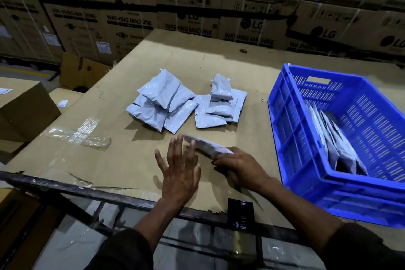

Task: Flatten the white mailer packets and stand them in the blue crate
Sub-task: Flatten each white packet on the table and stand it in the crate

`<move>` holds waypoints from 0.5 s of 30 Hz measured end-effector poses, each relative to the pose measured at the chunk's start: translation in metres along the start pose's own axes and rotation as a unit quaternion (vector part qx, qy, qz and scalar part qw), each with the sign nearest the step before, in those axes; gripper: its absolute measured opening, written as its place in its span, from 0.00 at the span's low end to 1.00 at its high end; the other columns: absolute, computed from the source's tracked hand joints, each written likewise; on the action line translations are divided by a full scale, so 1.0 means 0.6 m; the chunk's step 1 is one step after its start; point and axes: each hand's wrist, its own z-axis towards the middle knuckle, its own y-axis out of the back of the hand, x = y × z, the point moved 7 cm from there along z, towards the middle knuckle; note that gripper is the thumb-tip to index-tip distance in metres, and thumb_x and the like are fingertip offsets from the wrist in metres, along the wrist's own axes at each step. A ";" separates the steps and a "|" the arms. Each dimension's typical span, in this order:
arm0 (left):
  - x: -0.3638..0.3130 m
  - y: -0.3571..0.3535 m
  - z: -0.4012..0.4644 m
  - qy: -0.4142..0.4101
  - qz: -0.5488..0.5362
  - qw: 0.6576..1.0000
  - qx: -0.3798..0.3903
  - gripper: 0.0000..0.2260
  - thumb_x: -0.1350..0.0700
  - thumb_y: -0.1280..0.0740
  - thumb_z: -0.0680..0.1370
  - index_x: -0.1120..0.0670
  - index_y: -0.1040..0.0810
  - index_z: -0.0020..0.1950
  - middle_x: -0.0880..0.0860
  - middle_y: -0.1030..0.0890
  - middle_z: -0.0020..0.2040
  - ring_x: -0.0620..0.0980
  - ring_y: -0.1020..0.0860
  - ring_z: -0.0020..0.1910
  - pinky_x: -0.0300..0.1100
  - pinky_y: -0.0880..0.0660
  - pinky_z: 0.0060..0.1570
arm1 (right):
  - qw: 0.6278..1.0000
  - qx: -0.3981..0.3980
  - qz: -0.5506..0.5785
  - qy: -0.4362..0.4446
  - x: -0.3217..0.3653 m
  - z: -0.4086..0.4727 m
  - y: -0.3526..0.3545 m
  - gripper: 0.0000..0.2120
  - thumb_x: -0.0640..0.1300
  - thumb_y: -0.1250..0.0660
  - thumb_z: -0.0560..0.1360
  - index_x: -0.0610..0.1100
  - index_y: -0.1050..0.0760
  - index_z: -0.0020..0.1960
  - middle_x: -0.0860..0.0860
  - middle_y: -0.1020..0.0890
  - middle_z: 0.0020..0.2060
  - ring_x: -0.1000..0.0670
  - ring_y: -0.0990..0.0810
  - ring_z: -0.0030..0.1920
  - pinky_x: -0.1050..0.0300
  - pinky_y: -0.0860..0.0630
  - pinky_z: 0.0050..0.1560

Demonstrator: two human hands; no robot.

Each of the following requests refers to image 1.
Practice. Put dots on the grey mailer bag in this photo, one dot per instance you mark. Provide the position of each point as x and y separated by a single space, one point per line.
205 146

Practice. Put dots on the person's right forearm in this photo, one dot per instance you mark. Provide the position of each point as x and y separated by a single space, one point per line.
300 212

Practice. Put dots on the closed brown cardboard box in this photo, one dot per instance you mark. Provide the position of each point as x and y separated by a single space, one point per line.
25 108

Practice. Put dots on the person's dark left sleeve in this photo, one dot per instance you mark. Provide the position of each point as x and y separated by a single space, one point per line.
123 252

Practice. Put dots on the person's right hand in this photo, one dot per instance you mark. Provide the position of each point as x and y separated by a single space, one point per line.
243 168

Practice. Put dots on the person's dark right sleeve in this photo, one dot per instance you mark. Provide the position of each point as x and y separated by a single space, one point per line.
364 249

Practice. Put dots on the wall of large cardboard cartons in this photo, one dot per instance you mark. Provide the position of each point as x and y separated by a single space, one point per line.
196 0

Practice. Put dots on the pile of grey packets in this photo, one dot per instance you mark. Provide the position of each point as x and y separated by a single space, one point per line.
177 105

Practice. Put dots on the person's left thumb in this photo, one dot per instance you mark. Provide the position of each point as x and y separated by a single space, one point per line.
197 175

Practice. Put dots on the large cardboard sheet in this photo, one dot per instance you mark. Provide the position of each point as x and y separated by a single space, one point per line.
126 152

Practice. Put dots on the person's left forearm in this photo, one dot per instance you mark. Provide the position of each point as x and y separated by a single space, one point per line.
158 219

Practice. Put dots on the blue plastic crate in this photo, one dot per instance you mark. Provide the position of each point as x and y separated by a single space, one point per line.
297 152

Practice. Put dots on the person's left middle finger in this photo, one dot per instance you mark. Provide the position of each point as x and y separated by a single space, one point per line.
182 151

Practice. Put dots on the flat cardboard box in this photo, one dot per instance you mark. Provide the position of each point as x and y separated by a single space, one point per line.
68 95

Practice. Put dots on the black metal cart frame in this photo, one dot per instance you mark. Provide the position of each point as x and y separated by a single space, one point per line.
79 190

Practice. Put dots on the clear tape strip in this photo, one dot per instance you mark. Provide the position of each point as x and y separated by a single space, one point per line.
79 137

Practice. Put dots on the open cardboard box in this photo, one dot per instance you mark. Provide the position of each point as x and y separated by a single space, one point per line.
85 72

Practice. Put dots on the person's left hand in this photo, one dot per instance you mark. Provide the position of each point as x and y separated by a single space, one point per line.
178 178

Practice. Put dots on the white paper label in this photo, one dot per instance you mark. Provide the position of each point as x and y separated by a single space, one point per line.
62 103
4 90

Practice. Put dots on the person's left little finger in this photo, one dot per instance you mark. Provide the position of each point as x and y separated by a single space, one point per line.
160 160

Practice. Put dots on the upright bundle of grey packets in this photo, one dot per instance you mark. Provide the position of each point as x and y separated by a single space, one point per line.
338 146

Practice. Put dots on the person's right fingers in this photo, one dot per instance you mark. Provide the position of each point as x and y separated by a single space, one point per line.
223 162

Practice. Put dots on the black printed card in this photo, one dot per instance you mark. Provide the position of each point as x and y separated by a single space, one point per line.
240 216

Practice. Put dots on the person's dark sleeve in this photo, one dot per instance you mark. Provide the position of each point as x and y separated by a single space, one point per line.
123 252
364 249

